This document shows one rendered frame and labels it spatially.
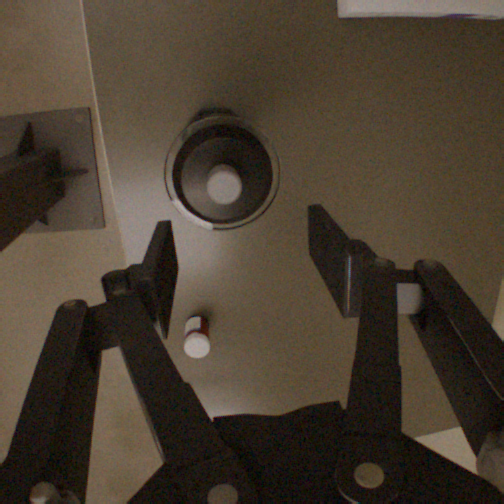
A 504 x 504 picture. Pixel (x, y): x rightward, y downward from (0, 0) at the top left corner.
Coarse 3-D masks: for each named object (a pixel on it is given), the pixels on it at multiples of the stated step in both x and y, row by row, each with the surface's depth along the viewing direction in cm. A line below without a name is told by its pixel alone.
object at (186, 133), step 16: (208, 112) 52; (224, 112) 51; (192, 128) 34; (240, 128) 34; (256, 128) 34; (176, 144) 34; (272, 144) 35; (272, 160) 36; (272, 192) 37; (176, 208) 37; (208, 224) 38; (224, 224) 38; (240, 224) 38
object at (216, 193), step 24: (192, 144) 34; (216, 144) 33; (240, 144) 34; (192, 168) 34; (216, 168) 33; (240, 168) 34; (264, 168) 35; (192, 192) 35; (216, 192) 32; (240, 192) 32; (264, 192) 36; (216, 216) 36; (240, 216) 36
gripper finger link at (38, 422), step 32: (64, 320) 13; (64, 352) 11; (32, 384) 10; (64, 384) 10; (96, 384) 13; (32, 416) 9; (64, 416) 9; (32, 448) 8; (64, 448) 9; (0, 480) 7; (32, 480) 7; (64, 480) 8
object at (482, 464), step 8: (496, 432) 8; (488, 440) 8; (496, 440) 8; (488, 448) 8; (496, 448) 8; (480, 456) 8; (488, 456) 8; (496, 456) 8; (480, 464) 8; (488, 464) 8; (496, 464) 7; (480, 472) 8; (488, 472) 8; (496, 472) 7; (488, 480) 7; (496, 480) 7
